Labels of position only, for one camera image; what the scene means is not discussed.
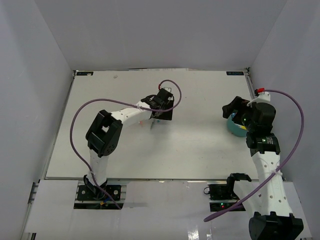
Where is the blue corner label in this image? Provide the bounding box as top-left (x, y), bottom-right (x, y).
top-left (226, 71), bottom-right (244, 76)
top-left (76, 71), bottom-right (94, 76)

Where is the purple cable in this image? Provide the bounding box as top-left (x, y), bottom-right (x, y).
top-left (203, 87), bottom-right (305, 223)
top-left (69, 79), bottom-right (182, 210)

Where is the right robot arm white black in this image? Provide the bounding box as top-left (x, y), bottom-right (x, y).
top-left (222, 96), bottom-right (304, 240)

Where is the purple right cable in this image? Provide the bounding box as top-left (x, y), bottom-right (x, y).
top-left (203, 87), bottom-right (305, 223)

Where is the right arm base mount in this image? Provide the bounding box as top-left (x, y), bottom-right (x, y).
top-left (203, 173), bottom-right (252, 212)

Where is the right blue corner label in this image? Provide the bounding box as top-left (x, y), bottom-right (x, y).
top-left (226, 71), bottom-right (244, 76)

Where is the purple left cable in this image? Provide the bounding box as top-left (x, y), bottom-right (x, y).
top-left (69, 79), bottom-right (182, 210)

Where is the teal round organizer container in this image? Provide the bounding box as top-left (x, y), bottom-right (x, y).
top-left (226, 115), bottom-right (247, 138)

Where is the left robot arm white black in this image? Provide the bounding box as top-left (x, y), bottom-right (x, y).
top-left (85, 87), bottom-right (174, 200)

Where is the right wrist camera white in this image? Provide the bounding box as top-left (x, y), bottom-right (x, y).
top-left (247, 88), bottom-right (271, 107)

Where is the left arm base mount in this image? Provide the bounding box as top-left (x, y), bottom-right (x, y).
top-left (73, 178), bottom-right (126, 210)

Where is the left blue corner label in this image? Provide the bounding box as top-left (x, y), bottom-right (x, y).
top-left (76, 71), bottom-right (94, 76)

